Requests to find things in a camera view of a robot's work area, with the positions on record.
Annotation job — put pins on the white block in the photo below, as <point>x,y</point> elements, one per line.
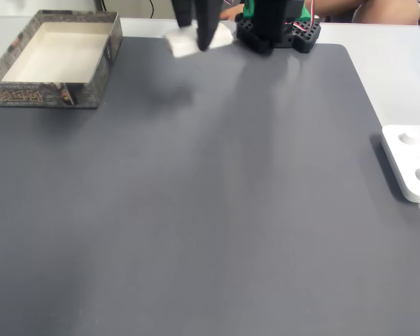
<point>182,45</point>

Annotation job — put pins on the patterned open cardboard box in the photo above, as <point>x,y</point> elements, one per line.
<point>49,94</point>

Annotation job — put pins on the person's hand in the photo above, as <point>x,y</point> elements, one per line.
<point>231,13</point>

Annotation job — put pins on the person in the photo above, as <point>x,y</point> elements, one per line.
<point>371,12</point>

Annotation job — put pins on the grey desk mat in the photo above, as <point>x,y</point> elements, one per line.
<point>210,192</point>

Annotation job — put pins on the white square device with buttons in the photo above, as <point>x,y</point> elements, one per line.
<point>411,161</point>

